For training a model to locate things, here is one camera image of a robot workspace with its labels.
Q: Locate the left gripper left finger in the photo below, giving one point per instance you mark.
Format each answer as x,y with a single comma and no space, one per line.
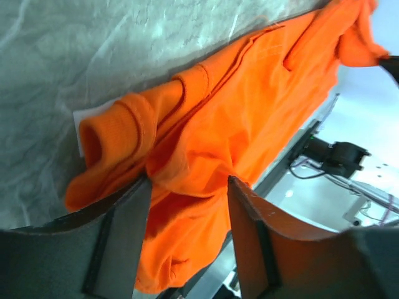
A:
91,253

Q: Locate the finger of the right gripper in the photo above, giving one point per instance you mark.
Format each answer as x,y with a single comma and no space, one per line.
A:
391,65

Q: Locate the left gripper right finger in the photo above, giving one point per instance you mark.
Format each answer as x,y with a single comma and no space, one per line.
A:
280,256

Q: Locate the orange t shirt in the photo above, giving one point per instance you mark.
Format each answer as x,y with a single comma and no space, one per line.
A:
230,114

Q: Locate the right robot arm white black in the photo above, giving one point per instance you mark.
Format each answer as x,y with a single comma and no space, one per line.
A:
359,133

